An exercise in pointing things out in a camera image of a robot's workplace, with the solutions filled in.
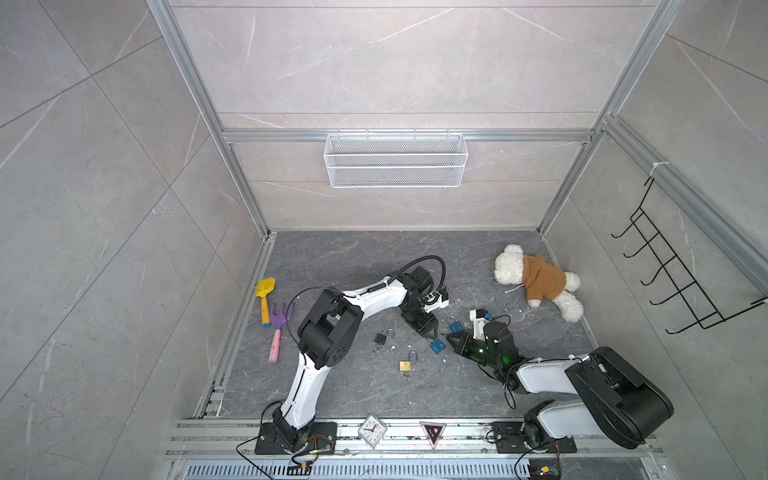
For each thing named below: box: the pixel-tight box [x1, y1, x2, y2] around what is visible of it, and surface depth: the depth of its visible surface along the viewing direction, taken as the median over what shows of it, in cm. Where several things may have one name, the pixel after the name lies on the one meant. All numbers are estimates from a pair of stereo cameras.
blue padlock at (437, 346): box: [430, 338, 447, 355], surface depth 90 cm
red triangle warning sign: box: [419, 421, 447, 449], surface depth 76 cm
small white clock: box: [358, 414, 388, 448], surface depth 75 cm
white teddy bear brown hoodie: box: [494, 244, 584, 322], surface depth 99 cm
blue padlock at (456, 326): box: [447, 316, 465, 333], surface depth 95 cm
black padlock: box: [374, 327, 395, 345], surface depth 92 cm
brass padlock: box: [398, 349, 419, 372], surface depth 87 cm
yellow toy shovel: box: [256, 277, 276, 327], surface depth 100 cm
